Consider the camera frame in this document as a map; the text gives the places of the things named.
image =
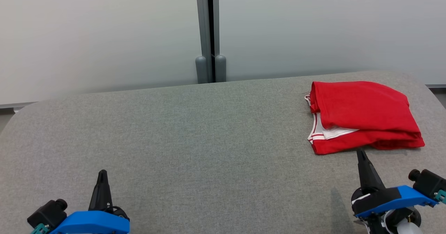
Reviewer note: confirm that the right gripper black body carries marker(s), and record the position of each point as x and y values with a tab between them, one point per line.
378	199

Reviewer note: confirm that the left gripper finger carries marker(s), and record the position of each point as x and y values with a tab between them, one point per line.
96	199
106	199

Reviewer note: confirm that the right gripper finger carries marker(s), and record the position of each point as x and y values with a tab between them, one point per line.
362	178
373	178

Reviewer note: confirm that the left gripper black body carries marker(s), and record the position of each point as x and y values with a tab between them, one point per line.
120	211

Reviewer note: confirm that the red and white sports jersey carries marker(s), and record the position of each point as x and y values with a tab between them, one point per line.
362	112

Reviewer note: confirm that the left wrist blue camera mount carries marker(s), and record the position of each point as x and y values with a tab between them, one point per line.
90	223

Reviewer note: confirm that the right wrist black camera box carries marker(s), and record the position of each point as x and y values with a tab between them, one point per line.
427	183

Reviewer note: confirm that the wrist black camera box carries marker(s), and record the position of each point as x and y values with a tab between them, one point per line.
427	183
47	213

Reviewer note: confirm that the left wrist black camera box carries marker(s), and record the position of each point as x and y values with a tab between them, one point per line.
47	213

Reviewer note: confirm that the grey partition post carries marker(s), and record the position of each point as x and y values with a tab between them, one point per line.
209	35

